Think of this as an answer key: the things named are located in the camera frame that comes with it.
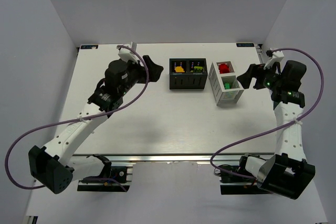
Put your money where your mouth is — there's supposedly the red round lego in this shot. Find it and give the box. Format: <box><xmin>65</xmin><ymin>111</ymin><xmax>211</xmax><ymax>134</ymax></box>
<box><xmin>218</xmin><ymin>63</ymin><xmax>230</xmax><ymax>74</ymax></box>

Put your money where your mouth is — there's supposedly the orange rounded lego brick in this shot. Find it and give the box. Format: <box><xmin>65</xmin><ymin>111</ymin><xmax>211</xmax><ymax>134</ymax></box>
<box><xmin>174</xmin><ymin>66</ymin><xmax>185</xmax><ymax>73</ymax></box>

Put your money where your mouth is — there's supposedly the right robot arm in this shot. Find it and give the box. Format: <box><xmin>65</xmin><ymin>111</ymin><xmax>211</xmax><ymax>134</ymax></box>
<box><xmin>237</xmin><ymin>60</ymin><xmax>316</xmax><ymax>199</ymax></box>

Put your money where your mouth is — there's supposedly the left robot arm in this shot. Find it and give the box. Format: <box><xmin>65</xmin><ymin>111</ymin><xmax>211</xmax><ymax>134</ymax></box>
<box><xmin>28</xmin><ymin>55</ymin><xmax>163</xmax><ymax>194</ymax></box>

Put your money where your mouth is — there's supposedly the white two-slot container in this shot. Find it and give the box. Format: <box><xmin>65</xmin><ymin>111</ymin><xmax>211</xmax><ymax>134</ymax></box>
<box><xmin>208</xmin><ymin>61</ymin><xmax>244</xmax><ymax>107</ymax></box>

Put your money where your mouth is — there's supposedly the black two-slot container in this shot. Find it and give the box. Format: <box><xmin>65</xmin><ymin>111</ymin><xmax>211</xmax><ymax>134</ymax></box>
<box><xmin>169</xmin><ymin>58</ymin><xmax>208</xmax><ymax>90</ymax></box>

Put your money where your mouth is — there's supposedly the blue table label right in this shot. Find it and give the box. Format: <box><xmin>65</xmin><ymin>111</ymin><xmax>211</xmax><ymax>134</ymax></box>
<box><xmin>236</xmin><ymin>42</ymin><xmax>255</xmax><ymax>48</ymax></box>

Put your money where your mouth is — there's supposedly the blue table label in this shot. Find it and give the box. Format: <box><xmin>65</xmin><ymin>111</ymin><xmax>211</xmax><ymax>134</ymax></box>
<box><xmin>236</xmin><ymin>42</ymin><xmax>255</xmax><ymax>48</ymax></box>
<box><xmin>80</xmin><ymin>45</ymin><xmax>98</xmax><ymax>50</ymax></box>

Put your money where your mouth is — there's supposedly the blue table label left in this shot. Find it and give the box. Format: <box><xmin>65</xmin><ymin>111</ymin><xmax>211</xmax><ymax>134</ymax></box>
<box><xmin>80</xmin><ymin>45</ymin><xmax>98</xmax><ymax>50</ymax></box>

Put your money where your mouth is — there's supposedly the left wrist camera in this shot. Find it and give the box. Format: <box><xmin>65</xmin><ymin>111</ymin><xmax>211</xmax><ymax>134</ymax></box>
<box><xmin>117</xmin><ymin>42</ymin><xmax>138</xmax><ymax>63</ymax></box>

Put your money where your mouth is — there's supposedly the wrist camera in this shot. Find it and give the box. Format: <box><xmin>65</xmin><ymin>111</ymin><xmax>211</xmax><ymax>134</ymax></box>
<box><xmin>264</xmin><ymin>49</ymin><xmax>284</xmax><ymax>70</ymax></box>
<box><xmin>117</xmin><ymin>42</ymin><xmax>138</xmax><ymax>63</ymax></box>

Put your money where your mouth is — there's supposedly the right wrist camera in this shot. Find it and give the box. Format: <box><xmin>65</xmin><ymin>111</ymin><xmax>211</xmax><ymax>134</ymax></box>
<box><xmin>264</xmin><ymin>49</ymin><xmax>284</xmax><ymax>70</ymax></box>

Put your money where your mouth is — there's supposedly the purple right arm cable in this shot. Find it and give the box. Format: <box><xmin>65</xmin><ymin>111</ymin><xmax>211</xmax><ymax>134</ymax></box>
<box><xmin>210</xmin><ymin>47</ymin><xmax>325</xmax><ymax>183</ymax></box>

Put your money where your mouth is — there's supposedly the aluminium table front rail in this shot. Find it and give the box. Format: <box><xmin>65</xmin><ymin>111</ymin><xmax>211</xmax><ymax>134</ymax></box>
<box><xmin>73</xmin><ymin>153</ymin><xmax>276</xmax><ymax>163</ymax></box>

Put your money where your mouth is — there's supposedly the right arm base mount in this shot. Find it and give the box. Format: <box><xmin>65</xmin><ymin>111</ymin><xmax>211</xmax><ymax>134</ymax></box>
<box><xmin>214</xmin><ymin>155</ymin><xmax>271</xmax><ymax>195</ymax></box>

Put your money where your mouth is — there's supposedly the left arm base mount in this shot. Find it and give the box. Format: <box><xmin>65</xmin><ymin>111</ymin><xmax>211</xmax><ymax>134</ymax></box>
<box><xmin>77</xmin><ymin>155</ymin><xmax>133</xmax><ymax>193</ymax></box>

